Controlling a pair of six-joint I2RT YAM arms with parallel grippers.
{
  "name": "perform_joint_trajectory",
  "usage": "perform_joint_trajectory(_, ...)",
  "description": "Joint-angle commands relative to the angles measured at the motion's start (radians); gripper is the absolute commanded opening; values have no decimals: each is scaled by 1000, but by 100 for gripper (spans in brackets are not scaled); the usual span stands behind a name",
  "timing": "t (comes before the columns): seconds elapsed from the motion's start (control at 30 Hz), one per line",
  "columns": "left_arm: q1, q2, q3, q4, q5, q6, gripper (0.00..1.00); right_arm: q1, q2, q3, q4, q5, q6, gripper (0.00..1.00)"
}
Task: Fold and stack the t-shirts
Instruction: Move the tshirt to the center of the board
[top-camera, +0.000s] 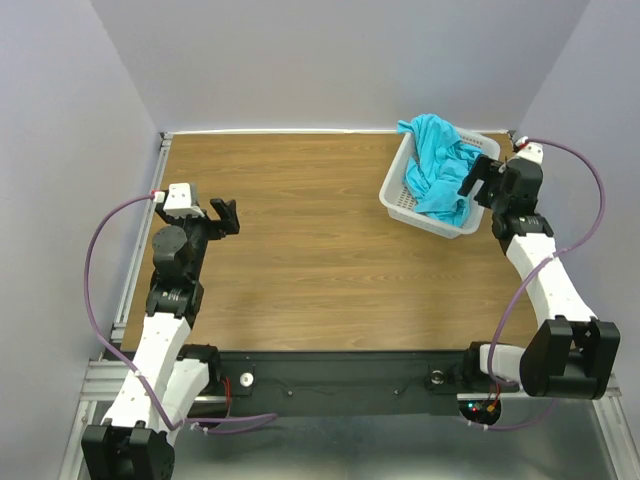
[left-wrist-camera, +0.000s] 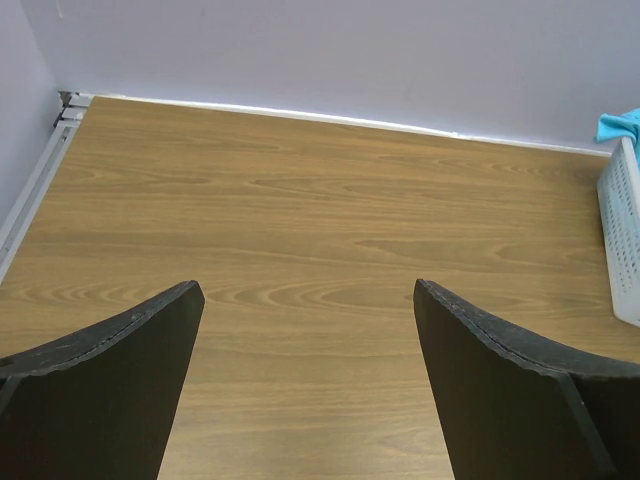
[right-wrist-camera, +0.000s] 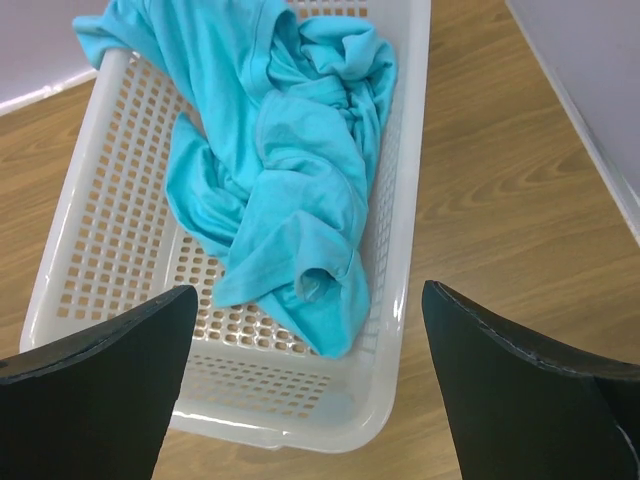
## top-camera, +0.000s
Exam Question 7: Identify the turquoise t shirt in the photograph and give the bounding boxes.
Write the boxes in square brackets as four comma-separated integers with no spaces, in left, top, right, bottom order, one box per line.
[397,114,482,228]

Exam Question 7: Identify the white plastic basket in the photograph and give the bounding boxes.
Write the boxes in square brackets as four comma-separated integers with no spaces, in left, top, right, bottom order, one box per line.
[379,133,485,239]

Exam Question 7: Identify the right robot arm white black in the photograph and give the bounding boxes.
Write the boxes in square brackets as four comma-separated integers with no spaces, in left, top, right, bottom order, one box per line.
[459,148,620,400]

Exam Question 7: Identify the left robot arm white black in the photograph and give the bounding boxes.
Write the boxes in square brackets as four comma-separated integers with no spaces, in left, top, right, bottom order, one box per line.
[81,191,240,479]

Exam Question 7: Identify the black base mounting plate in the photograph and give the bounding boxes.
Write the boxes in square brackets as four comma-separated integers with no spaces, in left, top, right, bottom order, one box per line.
[189,350,495,418]

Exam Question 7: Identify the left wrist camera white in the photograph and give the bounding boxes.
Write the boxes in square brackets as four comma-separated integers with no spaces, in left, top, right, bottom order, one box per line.
[163,183,204,218]

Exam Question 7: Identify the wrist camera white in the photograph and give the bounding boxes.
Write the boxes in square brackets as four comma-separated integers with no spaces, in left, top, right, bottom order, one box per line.
[514,136,543,165]
[163,183,204,218]

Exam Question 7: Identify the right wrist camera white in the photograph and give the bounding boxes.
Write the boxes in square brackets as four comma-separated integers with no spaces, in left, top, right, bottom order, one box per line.
[514,136,543,165]

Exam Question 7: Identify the left aluminium frame rail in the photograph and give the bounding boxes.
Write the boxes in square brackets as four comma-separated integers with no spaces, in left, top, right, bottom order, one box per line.
[110,132,174,345]

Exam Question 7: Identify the front aluminium frame rail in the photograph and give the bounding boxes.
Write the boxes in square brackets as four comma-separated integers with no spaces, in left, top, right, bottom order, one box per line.
[80,360,622,404]

